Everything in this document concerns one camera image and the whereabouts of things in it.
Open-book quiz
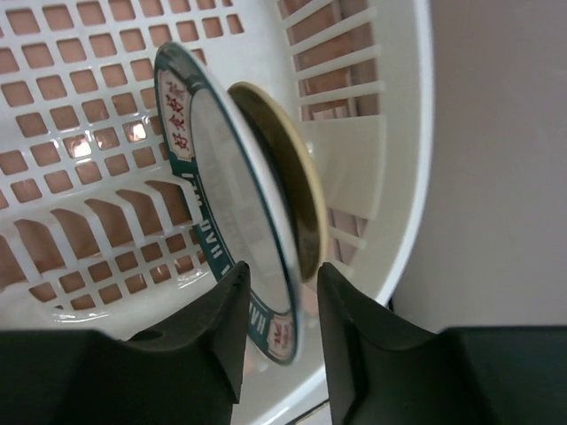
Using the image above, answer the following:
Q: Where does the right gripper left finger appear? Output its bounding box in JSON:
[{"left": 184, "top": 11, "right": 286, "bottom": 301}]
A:
[{"left": 1, "top": 262, "right": 251, "bottom": 424}]

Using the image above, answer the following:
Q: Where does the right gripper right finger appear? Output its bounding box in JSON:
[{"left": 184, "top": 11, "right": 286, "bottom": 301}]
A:
[{"left": 317, "top": 263, "right": 566, "bottom": 424}]

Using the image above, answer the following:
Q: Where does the dark rimmed plate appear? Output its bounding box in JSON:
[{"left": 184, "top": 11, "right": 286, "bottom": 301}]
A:
[{"left": 154, "top": 42, "right": 302, "bottom": 365}]

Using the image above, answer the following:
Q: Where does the white pink dish rack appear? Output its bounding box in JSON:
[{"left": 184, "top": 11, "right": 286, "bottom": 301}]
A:
[{"left": 1, "top": 1, "right": 433, "bottom": 424}]

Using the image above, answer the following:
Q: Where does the brown plate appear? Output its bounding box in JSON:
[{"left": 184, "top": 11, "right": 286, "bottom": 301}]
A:
[{"left": 228, "top": 81, "right": 329, "bottom": 282}]

